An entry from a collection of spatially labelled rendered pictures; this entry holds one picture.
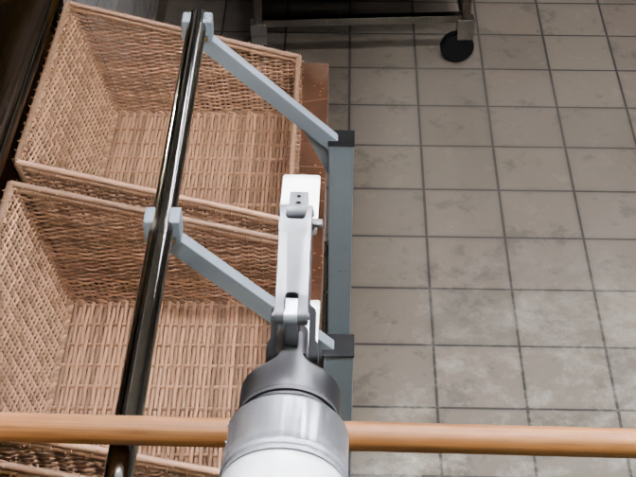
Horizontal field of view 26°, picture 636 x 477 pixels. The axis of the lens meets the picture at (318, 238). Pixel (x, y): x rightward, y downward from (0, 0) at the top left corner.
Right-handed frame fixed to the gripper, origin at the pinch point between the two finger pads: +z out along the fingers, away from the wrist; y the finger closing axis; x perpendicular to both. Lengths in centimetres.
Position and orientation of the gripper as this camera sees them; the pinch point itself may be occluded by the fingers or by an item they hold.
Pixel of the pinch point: (301, 250)
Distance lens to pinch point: 115.7
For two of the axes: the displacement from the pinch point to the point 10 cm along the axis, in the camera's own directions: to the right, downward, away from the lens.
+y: 0.0, 7.7, 6.3
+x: 10.0, 0.3, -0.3
